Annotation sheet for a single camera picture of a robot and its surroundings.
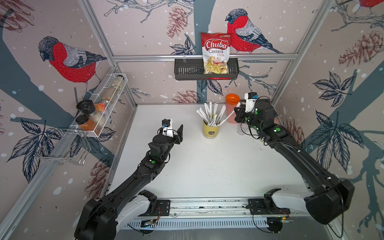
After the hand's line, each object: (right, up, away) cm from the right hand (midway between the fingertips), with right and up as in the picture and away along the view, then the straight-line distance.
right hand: (233, 107), depth 76 cm
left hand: (-28, -8, +1) cm, 29 cm away
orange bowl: (+10, +9, +41) cm, 44 cm away
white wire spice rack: (-65, +15, +9) cm, 68 cm away
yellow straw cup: (-11, -15, +17) cm, 25 cm away
